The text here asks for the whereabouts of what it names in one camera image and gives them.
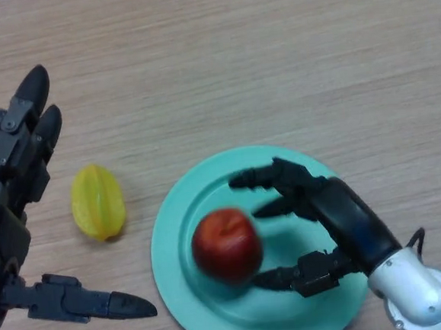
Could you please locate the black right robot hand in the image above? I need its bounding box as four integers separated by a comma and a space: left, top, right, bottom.
225, 147, 407, 304

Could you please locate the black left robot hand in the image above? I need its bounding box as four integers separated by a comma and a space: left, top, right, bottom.
0, 56, 159, 330

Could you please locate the red apple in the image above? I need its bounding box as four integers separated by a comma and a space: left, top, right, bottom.
188, 206, 267, 289

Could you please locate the green round plate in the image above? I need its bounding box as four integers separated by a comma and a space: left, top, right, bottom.
142, 136, 374, 330

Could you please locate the yellow starfruit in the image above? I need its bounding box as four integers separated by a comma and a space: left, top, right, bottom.
68, 162, 130, 245

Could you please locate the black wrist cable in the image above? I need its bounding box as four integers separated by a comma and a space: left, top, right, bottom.
404, 227, 428, 262

